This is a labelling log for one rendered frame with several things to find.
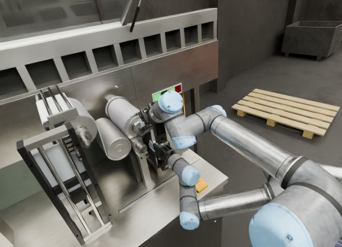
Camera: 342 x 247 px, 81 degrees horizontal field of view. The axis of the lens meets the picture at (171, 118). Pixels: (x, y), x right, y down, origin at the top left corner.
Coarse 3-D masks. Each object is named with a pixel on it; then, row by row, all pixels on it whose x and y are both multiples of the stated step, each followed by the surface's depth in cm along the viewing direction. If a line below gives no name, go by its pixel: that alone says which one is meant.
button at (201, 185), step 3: (198, 180) 106; (201, 180) 106; (198, 183) 104; (201, 183) 104; (204, 183) 104; (207, 183) 103; (198, 186) 102; (201, 186) 102; (204, 186) 102; (207, 186) 104; (198, 189) 101; (201, 189) 101; (204, 189) 103; (198, 192) 101
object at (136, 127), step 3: (138, 120) 94; (135, 123) 93; (138, 123) 93; (132, 126) 94; (135, 126) 93; (138, 126) 94; (132, 129) 94; (135, 129) 93; (138, 129) 95; (135, 132) 94; (138, 132) 95; (141, 132) 96; (144, 132) 97
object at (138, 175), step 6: (132, 150) 105; (126, 156) 109; (132, 156) 101; (126, 162) 116; (132, 162) 103; (132, 168) 108; (138, 168) 107; (132, 174) 114; (138, 174) 109; (138, 180) 110
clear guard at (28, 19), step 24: (0, 0) 62; (24, 0) 66; (48, 0) 71; (72, 0) 76; (96, 0) 81; (120, 0) 88; (0, 24) 72; (24, 24) 78; (48, 24) 84; (72, 24) 91; (96, 24) 99
